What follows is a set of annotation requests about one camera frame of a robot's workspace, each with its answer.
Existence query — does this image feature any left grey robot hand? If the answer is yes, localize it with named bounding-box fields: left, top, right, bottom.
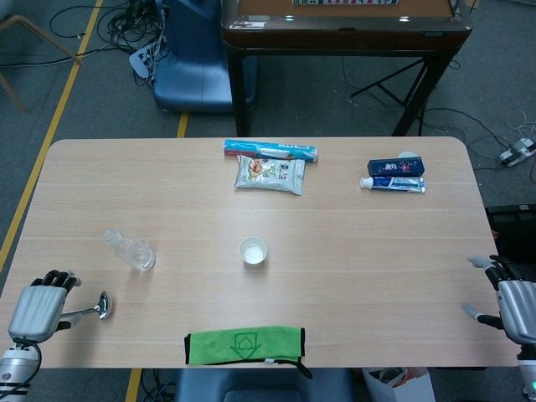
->
left=8, top=269, right=84, bottom=344

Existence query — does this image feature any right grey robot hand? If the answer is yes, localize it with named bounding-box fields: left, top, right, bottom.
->
left=461, top=255, right=536, bottom=346

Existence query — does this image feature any transparent plastic water bottle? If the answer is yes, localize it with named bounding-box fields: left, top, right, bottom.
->
left=102, top=228, right=157, bottom=273

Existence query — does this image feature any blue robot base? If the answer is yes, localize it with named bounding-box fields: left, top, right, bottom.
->
left=151, top=0, right=258, bottom=116

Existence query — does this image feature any small white paper cup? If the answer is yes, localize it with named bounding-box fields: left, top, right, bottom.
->
left=238, top=236, right=268, bottom=268

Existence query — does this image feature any metal spoon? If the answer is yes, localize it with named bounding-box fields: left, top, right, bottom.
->
left=62, top=290, right=111, bottom=322

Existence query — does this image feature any black equipment case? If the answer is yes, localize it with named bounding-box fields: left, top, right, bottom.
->
left=485, top=204, right=536, bottom=264

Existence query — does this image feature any white paper bag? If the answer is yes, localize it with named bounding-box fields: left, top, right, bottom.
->
left=361, top=367, right=437, bottom=402

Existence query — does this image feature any grey power strip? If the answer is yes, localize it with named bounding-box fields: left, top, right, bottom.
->
left=496, top=139, right=536, bottom=168

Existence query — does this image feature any blue white toothpaste tube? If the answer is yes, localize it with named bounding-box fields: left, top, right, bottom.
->
left=359, top=175, right=427, bottom=195

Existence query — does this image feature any dark blue toothpaste box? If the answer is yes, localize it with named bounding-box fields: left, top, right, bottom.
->
left=367, top=156, right=427, bottom=178

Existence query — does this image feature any green microfiber cloth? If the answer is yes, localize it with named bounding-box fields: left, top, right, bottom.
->
left=183, top=326, right=314, bottom=380

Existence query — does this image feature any black tripod stand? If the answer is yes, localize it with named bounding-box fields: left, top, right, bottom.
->
left=350, top=57, right=429, bottom=115

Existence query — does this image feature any white snack bag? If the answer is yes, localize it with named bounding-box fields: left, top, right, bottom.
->
left=234, top=153, right=307, bottom=197

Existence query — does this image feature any white power strip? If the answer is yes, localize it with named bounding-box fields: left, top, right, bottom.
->
left=128, top=40, right=163, bottom=80

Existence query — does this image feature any chair with wooden legs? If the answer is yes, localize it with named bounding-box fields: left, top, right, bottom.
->
left=0, top=13, right=85, bottom=115

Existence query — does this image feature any blue plastic wrap box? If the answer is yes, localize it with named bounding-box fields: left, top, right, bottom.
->
left=222, top=138, right=320, bottom=165

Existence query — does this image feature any brown mahjong table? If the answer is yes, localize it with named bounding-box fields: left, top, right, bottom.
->
left=219, top=0, right=471, bottom=137

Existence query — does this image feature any white floor cable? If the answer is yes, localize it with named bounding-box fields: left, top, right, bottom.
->
left=508, top=108, right=536, bottom=140

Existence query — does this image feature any black floor cable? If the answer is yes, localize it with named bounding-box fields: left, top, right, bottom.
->
left=421, top=107, right=514, bottom=161

